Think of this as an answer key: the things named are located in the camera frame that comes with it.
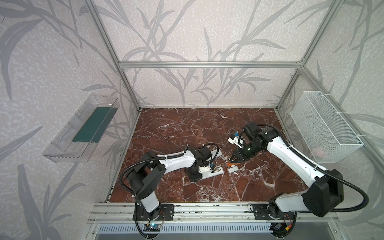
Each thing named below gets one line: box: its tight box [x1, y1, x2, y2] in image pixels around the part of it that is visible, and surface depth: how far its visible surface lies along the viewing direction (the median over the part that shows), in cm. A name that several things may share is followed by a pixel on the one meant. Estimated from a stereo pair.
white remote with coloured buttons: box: [199, 165, 224, 180], surface depth 86 cm
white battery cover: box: [228, 166, 239, 173], surface depth 91 cm
